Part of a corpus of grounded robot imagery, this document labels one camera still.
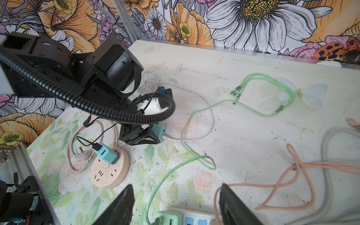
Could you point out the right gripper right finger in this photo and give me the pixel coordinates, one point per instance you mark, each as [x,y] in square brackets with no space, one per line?
[233,210]

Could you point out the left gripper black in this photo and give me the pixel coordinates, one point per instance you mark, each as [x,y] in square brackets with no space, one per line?
[136,135]

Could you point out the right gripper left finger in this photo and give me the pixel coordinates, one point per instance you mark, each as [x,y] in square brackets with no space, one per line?
[120,211]

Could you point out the teal charger adapter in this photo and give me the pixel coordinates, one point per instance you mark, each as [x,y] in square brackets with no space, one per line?
[106,153]
[159,131]

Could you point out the round pink socket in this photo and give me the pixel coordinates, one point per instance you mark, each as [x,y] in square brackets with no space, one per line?
[105,175]

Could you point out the green charger adapter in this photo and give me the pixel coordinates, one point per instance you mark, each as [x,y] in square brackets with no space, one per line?
[168,218]

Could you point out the white blue power strip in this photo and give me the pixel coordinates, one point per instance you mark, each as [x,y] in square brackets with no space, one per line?
[196,217]

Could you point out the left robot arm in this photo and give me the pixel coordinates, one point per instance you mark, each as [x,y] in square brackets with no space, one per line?
[94,82]

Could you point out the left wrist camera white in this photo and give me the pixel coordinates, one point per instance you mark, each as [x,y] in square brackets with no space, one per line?
[156,106]

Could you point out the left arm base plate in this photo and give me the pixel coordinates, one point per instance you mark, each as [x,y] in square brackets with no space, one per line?
[27,205]

